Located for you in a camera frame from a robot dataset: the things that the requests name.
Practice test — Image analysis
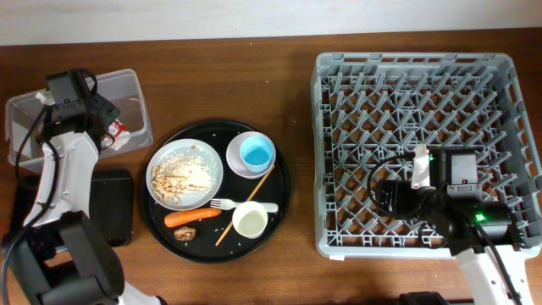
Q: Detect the red snack wrapper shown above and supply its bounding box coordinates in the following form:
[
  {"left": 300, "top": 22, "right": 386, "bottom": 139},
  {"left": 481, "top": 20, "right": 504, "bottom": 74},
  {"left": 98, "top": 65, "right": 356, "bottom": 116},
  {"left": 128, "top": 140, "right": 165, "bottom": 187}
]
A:
[{"left": 108, "top": 119, "right": 126, "bottom": 138}]

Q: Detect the white tissue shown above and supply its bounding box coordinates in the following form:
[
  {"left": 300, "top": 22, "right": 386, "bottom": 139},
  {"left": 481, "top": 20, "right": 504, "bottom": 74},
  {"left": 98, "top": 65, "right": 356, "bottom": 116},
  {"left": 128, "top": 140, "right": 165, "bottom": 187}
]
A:
[{"left": 111, "top": 130, "right": 130, "bottom": 151}]

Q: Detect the food scraps rice and pasta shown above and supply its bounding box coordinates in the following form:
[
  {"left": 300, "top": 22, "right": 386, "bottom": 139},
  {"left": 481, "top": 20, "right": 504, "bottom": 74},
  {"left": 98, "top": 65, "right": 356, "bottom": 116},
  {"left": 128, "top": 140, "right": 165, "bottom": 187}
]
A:
[{"left": 151, "top": 153, "right": 213, "bottom": 205}]

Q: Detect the grey plate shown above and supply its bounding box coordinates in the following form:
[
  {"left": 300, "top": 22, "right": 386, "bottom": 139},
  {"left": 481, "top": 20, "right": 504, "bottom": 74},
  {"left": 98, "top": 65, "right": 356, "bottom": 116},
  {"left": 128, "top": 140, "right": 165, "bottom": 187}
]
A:
[{"left": 145, "top": 139, "right": 224, "bottom": 211}]

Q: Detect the orange carrot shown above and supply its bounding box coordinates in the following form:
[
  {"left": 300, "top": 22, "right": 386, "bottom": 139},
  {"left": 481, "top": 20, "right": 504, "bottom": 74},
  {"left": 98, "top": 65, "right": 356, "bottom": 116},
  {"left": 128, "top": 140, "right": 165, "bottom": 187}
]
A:
[{"left": 163, "top": 208, "right": 222, "bottom": 228}]

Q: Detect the pink-white bowl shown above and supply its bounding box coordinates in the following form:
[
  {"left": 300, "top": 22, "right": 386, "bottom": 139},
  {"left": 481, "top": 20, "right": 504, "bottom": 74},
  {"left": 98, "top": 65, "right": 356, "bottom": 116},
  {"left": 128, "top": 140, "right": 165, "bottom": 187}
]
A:
[{"left": 226, "top": 131, "right": 276, "bottom": 179}]

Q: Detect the brown walnut piece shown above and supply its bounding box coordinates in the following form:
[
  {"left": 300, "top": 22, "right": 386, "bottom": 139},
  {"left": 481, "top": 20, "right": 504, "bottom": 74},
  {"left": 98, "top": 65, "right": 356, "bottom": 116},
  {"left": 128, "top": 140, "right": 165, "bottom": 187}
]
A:
[{"left": 174, "top": 227, "right": 196, "bottom": 241}]

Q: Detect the white plastic fork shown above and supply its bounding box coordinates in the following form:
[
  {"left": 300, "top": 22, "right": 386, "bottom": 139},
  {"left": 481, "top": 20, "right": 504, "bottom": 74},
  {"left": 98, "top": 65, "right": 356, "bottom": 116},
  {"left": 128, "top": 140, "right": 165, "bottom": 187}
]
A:
[{"left": 210, "top": 198, "right": 279, "bottom": 213}]

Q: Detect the light blue cup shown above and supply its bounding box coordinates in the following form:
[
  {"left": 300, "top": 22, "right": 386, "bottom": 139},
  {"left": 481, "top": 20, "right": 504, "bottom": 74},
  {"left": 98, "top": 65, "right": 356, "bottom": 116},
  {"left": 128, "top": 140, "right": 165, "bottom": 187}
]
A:
[{"left": 240, "top": 136, "right": 274, "bottom": 173}]

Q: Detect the white cup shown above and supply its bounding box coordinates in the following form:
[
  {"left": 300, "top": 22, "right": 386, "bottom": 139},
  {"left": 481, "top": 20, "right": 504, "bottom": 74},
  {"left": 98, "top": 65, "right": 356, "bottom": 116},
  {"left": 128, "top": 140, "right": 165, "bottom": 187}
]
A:
[{"left": 232, "top": 202, "right": 268, "bottom": 239}]

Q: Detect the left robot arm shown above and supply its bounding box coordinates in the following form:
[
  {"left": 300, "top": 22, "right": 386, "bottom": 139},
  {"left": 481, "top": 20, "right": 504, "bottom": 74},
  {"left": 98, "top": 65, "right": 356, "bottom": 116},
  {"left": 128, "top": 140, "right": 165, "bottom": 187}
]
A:
[{"left": 2, "top": 68, "right": 164, "bottom": 305}]

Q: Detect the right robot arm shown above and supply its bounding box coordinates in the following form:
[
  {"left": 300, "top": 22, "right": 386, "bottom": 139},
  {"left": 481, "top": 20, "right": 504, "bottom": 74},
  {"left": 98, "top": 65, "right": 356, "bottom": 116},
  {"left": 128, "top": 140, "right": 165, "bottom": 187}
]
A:
[{"left": 368, "top": 145, "right": 533, "bottom": 304}]

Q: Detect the clear plastic waste bin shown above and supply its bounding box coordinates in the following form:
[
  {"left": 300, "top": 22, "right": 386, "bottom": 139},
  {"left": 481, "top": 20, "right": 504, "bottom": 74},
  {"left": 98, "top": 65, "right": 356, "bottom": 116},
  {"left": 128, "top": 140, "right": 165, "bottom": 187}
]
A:
[{"left": 4, "top": 69, "right": 153, "bottom": 174}]

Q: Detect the grey dishwasher rack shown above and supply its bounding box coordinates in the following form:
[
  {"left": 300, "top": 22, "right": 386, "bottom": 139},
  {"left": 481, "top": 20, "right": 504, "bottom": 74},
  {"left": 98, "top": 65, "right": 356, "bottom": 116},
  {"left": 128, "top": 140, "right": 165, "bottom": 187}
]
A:
[{"left": 311, "top": 53, "right": 541, "bottom": 259}]

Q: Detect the black rectangular tray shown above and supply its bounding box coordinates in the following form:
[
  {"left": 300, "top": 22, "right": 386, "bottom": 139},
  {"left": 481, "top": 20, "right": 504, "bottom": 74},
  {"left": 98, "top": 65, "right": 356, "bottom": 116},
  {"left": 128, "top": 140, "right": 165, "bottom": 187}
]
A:
[{"left": 6, "top": 169, "right": 136, "bottom": 256}]

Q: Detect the round black serving tray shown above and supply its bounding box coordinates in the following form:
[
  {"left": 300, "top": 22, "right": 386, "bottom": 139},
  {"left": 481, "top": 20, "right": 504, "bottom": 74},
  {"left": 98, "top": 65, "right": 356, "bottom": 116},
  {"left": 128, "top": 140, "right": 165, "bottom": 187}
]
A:
[{"left": 140, "top": 120, "right": 291, "bottom": 263}]

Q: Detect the wooden chopstick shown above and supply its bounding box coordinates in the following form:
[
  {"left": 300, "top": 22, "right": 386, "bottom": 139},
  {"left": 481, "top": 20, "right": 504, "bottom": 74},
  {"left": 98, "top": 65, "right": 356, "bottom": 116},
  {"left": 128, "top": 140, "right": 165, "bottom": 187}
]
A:
[{"left": 215, "top": 165, "right": 275, "bottom": 247}]

